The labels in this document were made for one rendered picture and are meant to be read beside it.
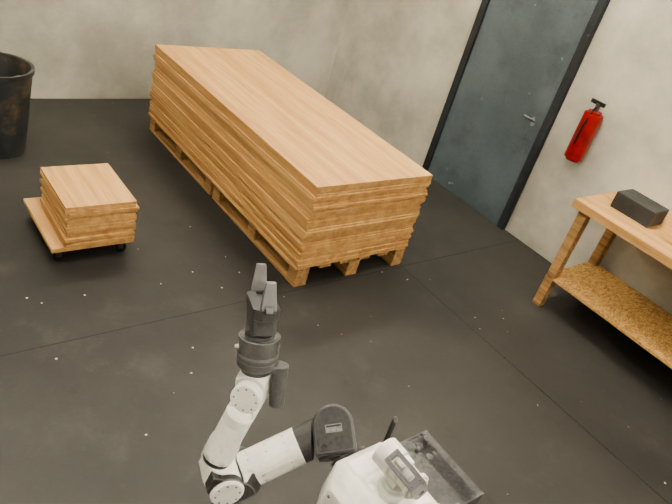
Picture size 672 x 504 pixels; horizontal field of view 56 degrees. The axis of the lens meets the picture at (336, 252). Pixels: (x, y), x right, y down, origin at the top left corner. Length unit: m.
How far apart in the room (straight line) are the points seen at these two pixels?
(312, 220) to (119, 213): 1.18
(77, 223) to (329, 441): 2.80
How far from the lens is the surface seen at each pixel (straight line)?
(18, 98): 5.12
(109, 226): 4.10
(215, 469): 1.51
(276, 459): 1.53
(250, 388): 1.33
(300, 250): 4.11
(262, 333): 1.29
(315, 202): 3.93
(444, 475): 1.54
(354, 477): 1.44
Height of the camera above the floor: 2.45
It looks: 31 degrees down
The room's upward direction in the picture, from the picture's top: 17 degrees clockwise
